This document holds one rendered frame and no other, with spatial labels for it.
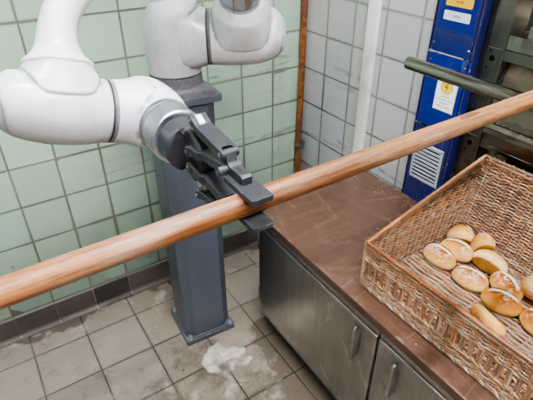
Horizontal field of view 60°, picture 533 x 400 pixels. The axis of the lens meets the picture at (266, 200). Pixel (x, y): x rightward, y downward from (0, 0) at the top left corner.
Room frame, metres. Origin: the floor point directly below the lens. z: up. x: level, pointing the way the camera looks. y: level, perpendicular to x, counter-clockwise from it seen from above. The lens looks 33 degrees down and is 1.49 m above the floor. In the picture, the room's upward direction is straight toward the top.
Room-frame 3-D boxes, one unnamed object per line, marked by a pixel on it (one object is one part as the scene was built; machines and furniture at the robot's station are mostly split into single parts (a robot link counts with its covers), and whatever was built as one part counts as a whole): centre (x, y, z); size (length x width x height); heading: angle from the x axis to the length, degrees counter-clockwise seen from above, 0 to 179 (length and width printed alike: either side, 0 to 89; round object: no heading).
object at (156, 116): (0.67, 0.15, 1.18); 0.09 x 0.06 x 0.09; 123
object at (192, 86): (1.35, 0.29, 1.03); 0.22 x 0.18 x 0.06; 119
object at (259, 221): (0.47, 0.02, 1.16); 0.07 x 0.03 x 0.01; 33
